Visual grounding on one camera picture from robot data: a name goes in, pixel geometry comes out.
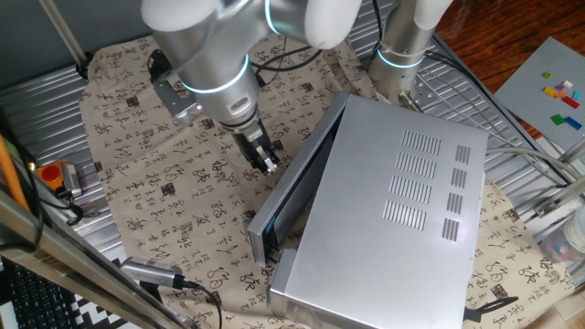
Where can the cyan toy brick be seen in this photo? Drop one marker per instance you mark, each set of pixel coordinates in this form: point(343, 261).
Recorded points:
point(577, 95)

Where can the blue toy brick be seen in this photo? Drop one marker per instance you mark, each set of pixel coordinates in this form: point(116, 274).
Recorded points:
point(573, 123)

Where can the aluminium frame beam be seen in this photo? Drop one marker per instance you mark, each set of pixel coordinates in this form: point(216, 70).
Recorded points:
point(68, 256)

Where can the silver microwave door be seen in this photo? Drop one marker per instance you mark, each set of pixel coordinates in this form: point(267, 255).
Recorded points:
point(292, 183)

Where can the beige calligraphy print cloth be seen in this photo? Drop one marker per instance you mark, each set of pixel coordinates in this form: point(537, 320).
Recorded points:
point(183, 183)

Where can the orange emergency stop button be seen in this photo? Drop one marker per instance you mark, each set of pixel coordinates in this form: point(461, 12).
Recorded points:
point(50, 173)

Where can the clear plastic bottle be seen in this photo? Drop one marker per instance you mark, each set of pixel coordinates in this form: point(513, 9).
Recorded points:
point(566, 242)

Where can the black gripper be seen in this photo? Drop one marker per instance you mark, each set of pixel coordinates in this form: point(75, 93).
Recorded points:
point(247, 139)

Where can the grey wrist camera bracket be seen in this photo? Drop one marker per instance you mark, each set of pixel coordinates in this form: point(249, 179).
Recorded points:
point(171, 93)

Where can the aluminium profile bracket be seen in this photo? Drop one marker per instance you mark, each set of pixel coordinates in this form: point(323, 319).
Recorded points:
point(560, 196)

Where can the silver camera on mount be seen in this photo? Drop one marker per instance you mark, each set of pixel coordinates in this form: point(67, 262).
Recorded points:
point(151, 272)

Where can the black white patterned mat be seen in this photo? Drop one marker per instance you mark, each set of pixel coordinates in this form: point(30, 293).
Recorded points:
point(96, 315)

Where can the silver microwave body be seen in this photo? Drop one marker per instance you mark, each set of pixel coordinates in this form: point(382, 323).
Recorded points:
point(379, 219)

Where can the white toy brick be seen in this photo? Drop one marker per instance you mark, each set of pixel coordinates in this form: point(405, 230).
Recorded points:
point(568, 84)

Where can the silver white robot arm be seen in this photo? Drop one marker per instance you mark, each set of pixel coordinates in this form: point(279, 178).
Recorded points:
point(215, 59)

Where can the large green toy brick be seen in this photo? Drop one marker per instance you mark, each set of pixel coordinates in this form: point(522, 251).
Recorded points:
point(558, 119)

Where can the magenta toy brick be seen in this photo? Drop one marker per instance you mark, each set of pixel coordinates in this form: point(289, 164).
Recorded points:
point(560, 87)

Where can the grey brick baseplate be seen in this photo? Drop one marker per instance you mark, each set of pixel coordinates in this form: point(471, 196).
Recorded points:
point(525, 96)

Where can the orange toy brick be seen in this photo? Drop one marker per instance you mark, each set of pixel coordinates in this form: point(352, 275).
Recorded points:
point(560, 95)

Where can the orange pole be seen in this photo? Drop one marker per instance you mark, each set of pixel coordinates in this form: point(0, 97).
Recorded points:
point(11, 173)

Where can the black computer keyboard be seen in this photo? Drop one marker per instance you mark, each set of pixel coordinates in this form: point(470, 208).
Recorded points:
point(32, 297)

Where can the brass base connector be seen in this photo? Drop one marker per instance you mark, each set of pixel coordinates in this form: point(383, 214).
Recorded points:
point(407, 100)

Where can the thin grey diagonal pole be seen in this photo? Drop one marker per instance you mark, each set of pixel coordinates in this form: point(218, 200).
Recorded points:
point(64, 32)

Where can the red toy brick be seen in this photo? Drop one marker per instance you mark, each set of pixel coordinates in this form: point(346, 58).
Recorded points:
point(571, 102)

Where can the yellow toy brick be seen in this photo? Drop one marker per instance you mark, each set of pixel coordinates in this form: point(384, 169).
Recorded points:
point(549, 91)

